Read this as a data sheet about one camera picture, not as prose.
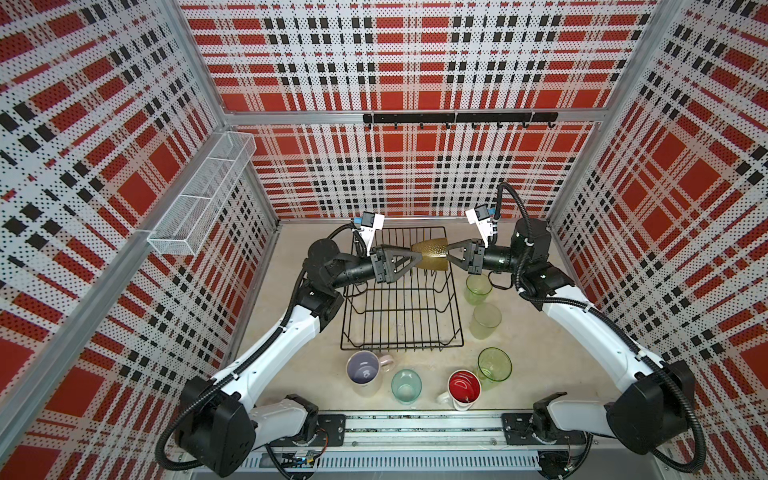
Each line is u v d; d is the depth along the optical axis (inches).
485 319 33.6
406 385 31.6
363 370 31.8
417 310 36.7
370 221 23.4
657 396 15.4
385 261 21.9
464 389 31.4
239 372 16.6
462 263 25.5
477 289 37.5
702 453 14.0
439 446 28.3
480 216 24.4
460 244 25.7
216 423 15.2
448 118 34.7
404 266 25.5
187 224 36.7
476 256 23.8
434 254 24.0
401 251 21.9
